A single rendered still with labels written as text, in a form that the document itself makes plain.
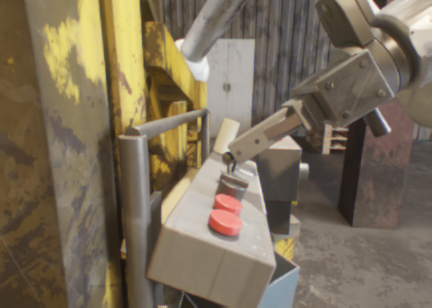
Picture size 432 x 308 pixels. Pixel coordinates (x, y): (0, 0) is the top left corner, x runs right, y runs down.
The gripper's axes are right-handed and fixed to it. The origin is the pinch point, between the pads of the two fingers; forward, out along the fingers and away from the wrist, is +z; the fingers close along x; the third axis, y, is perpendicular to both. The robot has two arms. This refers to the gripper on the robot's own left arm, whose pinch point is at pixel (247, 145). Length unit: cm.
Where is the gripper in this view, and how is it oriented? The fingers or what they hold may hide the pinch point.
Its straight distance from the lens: 31.2
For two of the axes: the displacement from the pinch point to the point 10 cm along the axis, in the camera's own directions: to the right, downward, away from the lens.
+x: 0.7, -1.8, 9.8
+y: 5.5, 8.3, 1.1
